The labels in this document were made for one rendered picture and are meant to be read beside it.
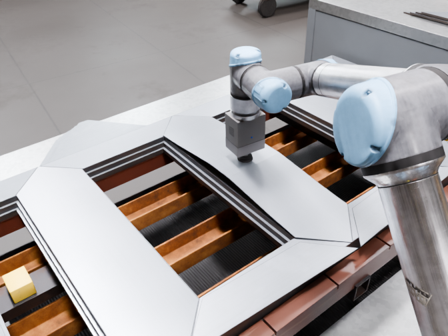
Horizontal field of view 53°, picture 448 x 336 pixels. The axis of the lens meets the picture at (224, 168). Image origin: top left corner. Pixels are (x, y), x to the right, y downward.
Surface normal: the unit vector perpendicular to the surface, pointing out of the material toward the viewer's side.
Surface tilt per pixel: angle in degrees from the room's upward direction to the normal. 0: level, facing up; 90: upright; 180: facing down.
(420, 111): 50
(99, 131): 0
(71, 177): 0
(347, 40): 90
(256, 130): 90
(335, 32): 90
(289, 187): 7
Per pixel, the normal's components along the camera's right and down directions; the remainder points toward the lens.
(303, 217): 0.03, -0.77
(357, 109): -0.94, 0.13
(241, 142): 0.51, 0.50
